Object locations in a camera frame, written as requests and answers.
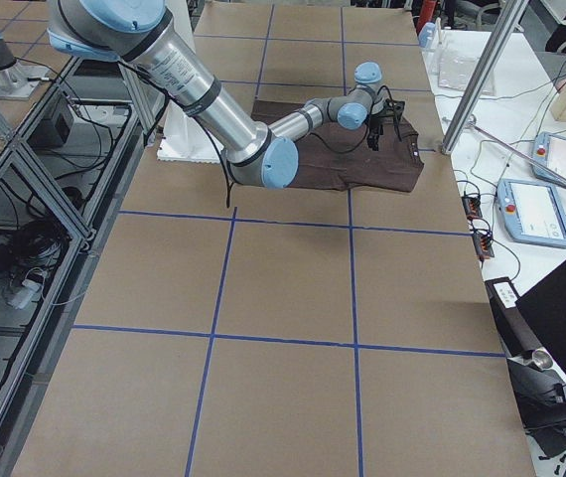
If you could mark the teach pendant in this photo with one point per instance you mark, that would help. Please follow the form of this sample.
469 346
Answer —
549 150
532 212

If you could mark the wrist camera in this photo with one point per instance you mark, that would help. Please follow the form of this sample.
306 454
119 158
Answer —
394 110

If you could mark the reacher grabber tool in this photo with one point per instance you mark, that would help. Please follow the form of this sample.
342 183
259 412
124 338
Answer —
472 125

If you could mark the orange terminal board far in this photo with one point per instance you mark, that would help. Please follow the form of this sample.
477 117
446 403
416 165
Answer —
472 206

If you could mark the orange terminal board near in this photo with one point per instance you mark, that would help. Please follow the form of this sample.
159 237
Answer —
483 244

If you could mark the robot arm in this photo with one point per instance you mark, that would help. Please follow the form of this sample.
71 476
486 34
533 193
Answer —
141 34
349 111

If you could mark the far teach pendant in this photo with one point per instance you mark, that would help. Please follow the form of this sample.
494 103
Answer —
549 150

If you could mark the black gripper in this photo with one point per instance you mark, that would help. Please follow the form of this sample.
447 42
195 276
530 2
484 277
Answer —
375 124

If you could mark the near teach pendant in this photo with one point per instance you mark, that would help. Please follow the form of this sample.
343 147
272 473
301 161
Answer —
532 212

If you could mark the dark brown t-shirt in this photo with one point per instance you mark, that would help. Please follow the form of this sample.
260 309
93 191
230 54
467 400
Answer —
333 158

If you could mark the orange terminal board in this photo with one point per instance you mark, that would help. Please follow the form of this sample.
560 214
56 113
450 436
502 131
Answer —
483 244
472 206

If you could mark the aluminium frame post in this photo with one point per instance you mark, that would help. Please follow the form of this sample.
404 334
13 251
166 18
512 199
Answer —
510 15

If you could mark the red cylinder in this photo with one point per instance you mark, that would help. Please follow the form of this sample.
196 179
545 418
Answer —
426 13

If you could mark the metal cup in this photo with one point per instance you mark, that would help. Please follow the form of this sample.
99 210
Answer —
540 360

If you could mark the black electronics box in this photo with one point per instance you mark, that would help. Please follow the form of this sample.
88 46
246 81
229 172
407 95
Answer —
54 128

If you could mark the clear plastic bag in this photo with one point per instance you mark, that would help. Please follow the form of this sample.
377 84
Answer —
455 69

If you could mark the black box with label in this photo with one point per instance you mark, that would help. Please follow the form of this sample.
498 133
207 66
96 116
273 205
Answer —
514 331

